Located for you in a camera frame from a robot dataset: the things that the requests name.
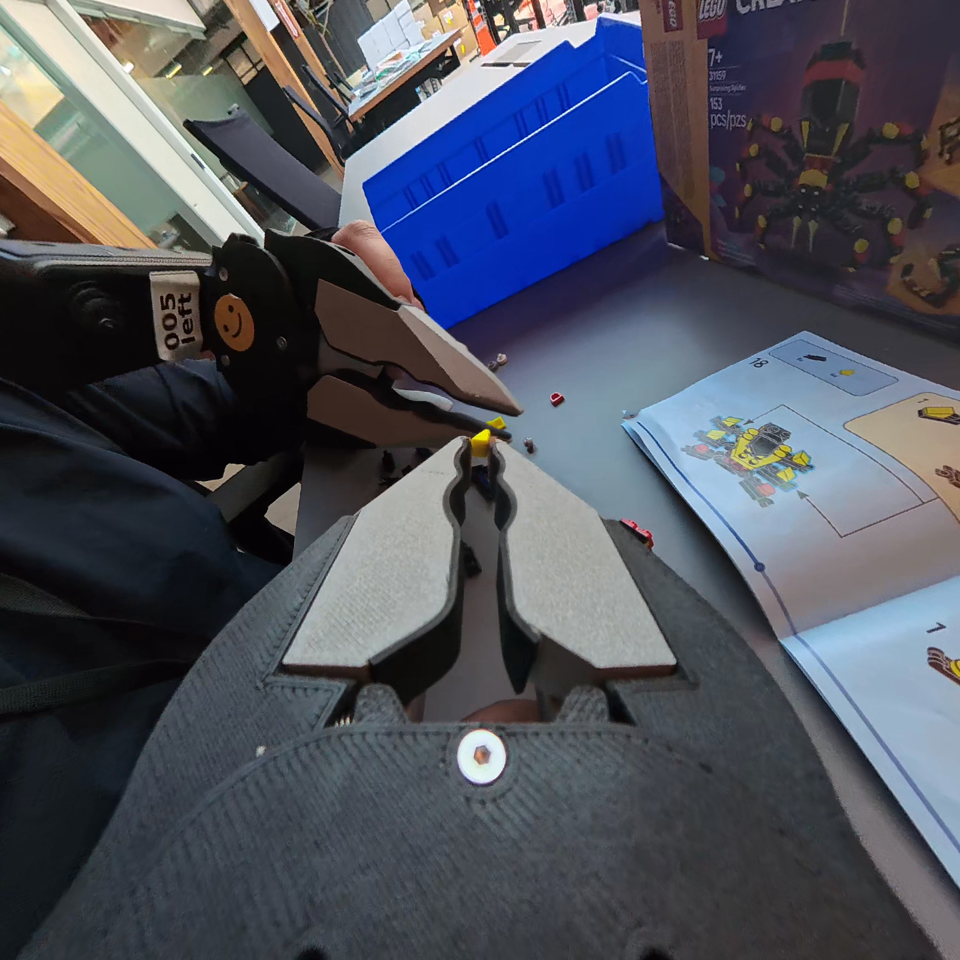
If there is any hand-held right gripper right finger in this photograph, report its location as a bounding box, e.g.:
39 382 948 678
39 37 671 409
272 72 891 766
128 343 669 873
489 441 678 721

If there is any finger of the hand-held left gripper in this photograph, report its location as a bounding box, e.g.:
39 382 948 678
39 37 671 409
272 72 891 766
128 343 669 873
307 373 513 451
313 279 524 419

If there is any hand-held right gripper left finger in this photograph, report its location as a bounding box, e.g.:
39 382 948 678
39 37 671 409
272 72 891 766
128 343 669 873
281 436 474 704

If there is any person's left forearm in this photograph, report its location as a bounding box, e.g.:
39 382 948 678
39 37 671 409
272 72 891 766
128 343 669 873
75 360 309 485

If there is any black lego piece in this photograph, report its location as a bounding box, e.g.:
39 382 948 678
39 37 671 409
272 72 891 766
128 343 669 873
377 447 435 485

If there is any lego instruction booklet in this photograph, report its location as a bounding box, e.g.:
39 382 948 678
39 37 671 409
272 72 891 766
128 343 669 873
621 330 960 890

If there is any lego set box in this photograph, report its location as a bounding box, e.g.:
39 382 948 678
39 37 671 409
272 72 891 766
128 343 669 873
639 0 960 335

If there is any person's left hand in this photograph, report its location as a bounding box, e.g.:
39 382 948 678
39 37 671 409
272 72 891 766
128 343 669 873
330 219 426 310

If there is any wooden desk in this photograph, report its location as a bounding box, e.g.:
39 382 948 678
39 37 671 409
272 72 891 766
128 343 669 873
0 101 156 250

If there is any blue plastic storage bin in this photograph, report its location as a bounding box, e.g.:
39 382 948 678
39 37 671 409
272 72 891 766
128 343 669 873
363 13 648 219
363 71 669 331

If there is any black office chair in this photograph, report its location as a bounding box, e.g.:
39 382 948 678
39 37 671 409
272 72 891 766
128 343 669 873
282 63 363 160
183 105 343 231

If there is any wooden background table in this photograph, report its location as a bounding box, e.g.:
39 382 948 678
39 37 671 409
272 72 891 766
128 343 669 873
347 30 463 125

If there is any stack of white boxes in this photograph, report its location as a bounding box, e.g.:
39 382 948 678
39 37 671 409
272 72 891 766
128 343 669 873
357 0 430 66

